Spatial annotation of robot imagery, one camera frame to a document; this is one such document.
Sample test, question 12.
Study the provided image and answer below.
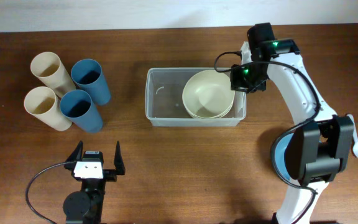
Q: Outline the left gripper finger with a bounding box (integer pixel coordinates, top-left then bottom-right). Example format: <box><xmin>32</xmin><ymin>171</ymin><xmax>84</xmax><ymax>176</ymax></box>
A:
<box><xmin>114</xmin><ymin>141</ymin><xmax>126</xmax><ymax>175</ymax></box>
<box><xmin>66</xmin><ymin>141</ymin><xmax>83</xmax><ymax>162</ymax></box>

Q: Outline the cream bowl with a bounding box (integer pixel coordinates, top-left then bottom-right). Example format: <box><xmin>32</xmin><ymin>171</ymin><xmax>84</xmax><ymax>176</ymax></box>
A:
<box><xmin>182</xmin><ymin>70</ymin><xmax>235</xmax><ymax>114</ymax></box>
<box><xmin>186</xmin><ymin>106</ymin><xmax>232</xmax><ymax>119</ymax></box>

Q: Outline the blue cup back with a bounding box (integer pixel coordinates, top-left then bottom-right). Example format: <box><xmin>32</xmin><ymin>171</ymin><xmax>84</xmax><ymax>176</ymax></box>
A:
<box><xmin>71</xmin><ymin>58</ymin><xmax>111</xmax><ymax>105</ymax></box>

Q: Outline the blue cup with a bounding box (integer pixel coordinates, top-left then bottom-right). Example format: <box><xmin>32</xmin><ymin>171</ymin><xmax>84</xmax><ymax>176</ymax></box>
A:
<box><xmin>60</xmin><ymin>90</ymin><xmax>104</xmax><ymax>134</ymax></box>
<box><xmin>71</xmin><ymin>58</ymin><xmax>111</xmax><ymax>105</ymax></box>

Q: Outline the blue bowl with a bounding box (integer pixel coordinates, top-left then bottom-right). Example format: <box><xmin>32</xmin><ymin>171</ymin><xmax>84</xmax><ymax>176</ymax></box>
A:
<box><xmin>275</xmin><ymin>133</ymin><xmax>293</xmax><ymax>180</ymax></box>

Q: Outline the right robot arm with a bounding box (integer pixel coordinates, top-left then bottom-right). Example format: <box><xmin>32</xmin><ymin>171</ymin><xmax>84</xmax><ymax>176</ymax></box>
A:
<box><xmin>230</xmin><ymin>23</ymin><xmax>355</xmax><ymax>223</ymax></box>

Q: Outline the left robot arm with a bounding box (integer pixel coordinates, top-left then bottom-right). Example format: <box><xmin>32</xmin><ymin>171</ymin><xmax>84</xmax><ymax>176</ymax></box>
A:
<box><xmin>63</xmin><ymin>141</ymin><xmax>126</xmax><ymax>223</ymax></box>

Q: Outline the clear plastic container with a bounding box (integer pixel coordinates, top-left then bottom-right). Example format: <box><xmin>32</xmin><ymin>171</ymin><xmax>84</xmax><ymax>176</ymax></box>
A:
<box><xmin>145</xmin><ymin>67</ymin><xmax>247</xmax><ymax>127</ymax></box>

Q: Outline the blue cup front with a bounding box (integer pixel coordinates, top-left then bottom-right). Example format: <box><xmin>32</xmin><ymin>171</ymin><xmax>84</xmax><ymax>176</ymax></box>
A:
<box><xmin>60</xmin><ymin>90</ymin><xmax>104</xmax><ymax>134</ymax></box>

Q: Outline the cream cup front left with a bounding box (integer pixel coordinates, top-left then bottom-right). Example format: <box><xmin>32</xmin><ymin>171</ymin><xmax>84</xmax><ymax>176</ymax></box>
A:
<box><xmin>24</xmin><ymin>86</ymin><xmax>72</xmax><ymax>131</ymax></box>

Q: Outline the cream cup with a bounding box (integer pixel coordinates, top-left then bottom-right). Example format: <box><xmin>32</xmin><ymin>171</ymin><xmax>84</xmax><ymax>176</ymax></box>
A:
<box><xmin>30</xmin><ymin>52</ymin><xmax>76</xmax><ymax>98</ymax></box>
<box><xmin>24</xmin><ymin>86</ymin><xmax>72</xmax><ymax>131</ymax></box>

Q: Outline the cream cup back left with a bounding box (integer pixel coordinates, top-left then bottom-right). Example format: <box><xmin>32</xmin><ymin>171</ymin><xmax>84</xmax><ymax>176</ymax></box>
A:
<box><xmin>30</xmin><ymin>52</ymin><xmax>76</xmax><ymax>98</ymax></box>

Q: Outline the white plastic spoon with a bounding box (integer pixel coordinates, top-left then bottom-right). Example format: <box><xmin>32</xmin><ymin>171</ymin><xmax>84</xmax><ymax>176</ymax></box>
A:
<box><xmin>346</xmin><ymin>114</ymin><xmax>358</xmax><ymax>158</ymax></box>

